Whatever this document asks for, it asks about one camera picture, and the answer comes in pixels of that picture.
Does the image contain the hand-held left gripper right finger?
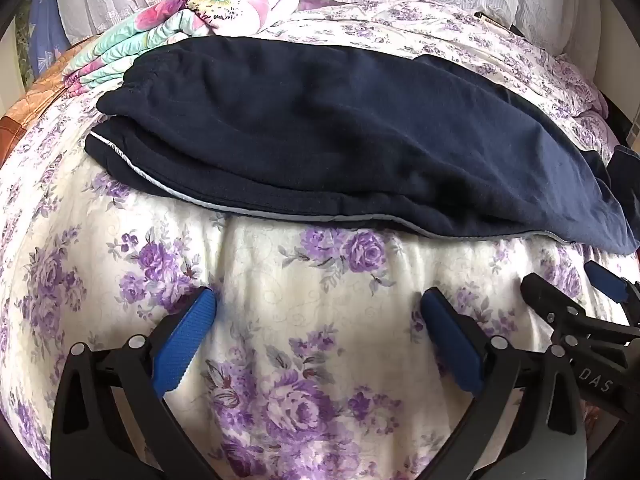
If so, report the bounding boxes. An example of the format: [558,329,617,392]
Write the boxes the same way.
[420,287,589,480]

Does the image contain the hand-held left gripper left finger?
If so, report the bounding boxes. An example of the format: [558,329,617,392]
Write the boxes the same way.
[50,287,219,480]

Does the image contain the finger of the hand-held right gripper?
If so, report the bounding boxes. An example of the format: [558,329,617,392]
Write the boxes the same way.
[584,260,640,321]
[520,272,640,361]

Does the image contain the navy blue pants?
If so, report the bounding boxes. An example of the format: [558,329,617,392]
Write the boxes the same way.
[84,35,640,256]

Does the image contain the purple floral bedspread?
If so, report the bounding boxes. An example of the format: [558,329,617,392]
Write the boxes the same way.
[0,0,640,480]

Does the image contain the black flat object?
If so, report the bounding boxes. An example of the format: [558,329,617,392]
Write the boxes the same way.
[472,10,526,38]

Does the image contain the orange blanket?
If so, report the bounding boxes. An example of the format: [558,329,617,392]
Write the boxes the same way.
[0,42,93,161]

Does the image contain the colourful floral folded quilt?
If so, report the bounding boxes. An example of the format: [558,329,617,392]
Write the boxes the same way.
[62,0,301,96]

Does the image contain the blue cloth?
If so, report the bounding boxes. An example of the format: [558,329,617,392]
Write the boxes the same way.
[27,0,68,78]

